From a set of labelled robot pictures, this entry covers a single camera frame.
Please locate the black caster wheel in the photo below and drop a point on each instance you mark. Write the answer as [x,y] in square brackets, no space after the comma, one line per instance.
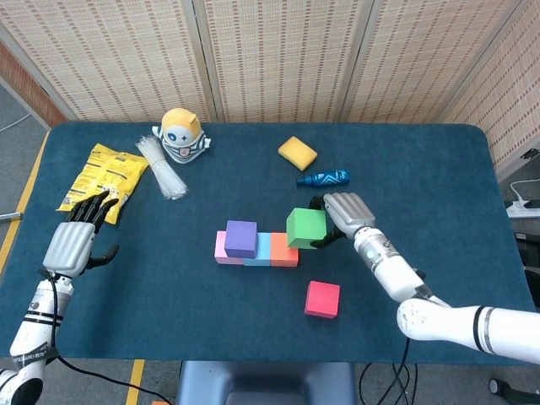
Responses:
[502,386]

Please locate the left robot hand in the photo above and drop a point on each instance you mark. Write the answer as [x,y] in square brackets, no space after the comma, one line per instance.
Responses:
[69,246]

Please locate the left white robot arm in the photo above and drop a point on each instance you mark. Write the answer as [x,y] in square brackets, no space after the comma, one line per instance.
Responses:
[34,320]

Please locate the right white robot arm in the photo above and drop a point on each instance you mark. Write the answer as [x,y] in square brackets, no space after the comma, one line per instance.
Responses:
[443,320]

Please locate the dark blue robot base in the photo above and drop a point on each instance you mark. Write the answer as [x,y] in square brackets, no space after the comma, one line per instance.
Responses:
[266,379]

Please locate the small orange object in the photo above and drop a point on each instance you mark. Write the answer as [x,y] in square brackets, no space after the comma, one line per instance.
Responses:
[162,403]

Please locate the yellow snack bag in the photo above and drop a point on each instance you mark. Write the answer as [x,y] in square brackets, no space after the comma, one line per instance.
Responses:
[103,175]

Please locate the light blue foam cube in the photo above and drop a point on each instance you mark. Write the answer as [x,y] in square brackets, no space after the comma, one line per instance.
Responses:
[263,253]

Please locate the woven folding screen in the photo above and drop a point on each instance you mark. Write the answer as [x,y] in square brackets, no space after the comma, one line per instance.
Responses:
[274,63]

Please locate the yellow sponge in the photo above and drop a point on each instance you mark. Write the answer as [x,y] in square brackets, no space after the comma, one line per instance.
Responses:
[297,152]

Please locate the yellow striped plush toy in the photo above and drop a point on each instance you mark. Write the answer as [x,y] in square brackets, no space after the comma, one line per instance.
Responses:
[181,135]

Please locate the pink foam cube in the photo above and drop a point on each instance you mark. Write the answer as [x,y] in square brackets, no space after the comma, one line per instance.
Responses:
[220,251]

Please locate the red foam cube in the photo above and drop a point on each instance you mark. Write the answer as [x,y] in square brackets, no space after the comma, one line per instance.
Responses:
[322,298]

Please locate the teal felt table cover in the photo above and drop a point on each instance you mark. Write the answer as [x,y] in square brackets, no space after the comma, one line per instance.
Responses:
[211,304]

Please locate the grey metal rod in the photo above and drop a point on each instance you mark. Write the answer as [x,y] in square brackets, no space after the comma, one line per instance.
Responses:
[10,216]

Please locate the white power strip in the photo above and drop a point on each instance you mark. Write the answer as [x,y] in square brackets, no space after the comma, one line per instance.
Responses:
[523,208]

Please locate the blue patterned bottle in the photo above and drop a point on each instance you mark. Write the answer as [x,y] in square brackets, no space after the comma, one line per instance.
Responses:
[329,177]

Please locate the clear plastic straw bundle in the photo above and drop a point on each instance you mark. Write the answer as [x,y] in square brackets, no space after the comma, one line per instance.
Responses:
[162,173]

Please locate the green foam cube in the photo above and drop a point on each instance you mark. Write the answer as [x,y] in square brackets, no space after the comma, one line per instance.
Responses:
[306,228]

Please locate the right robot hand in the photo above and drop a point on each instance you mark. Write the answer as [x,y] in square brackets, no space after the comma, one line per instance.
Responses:
[350,213]

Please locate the orange foam cube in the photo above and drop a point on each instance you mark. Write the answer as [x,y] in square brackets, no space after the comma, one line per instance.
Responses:
[280,255]

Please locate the black metal hinge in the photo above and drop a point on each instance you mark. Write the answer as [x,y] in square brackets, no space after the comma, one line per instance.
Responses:
[530,153]

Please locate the purple foam cube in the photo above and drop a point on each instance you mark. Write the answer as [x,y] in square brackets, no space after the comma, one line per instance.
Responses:
[240,238]

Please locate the black box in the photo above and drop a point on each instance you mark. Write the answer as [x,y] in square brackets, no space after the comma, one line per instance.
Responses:
[531,249]

